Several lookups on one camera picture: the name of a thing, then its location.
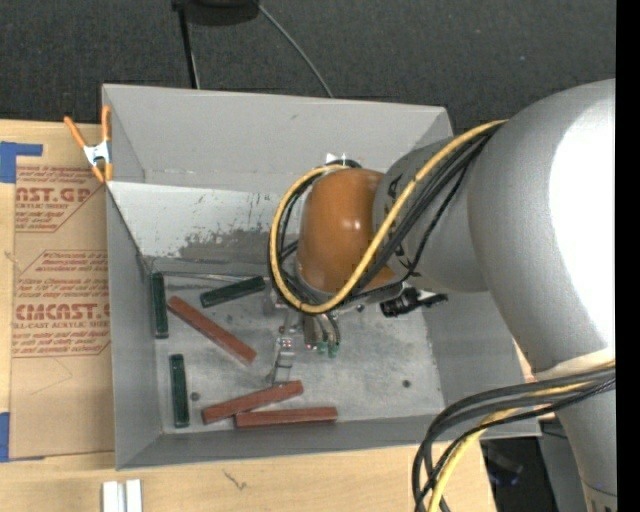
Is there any dark green flat block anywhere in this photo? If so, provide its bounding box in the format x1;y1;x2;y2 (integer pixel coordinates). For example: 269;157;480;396
168;353;192;429
199;275;268;309
150;271;170;340

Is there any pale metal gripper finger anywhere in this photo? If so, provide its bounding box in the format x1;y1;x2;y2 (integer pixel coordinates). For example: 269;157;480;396
271;337;298;387

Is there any black cylinder on white bracket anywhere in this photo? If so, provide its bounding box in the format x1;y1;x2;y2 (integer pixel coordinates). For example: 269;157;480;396
378;286;449;319

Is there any brown cardboard board red print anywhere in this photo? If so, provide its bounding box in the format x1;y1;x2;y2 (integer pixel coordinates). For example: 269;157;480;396
0;118;118;464

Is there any grey metal bin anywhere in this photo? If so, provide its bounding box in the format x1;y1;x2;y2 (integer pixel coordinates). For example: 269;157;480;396
101;83;544;472

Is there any red-brown flat block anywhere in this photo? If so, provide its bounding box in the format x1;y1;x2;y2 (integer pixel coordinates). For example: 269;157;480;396
200;379;305;426
166;295;258;367
233;406;339;430

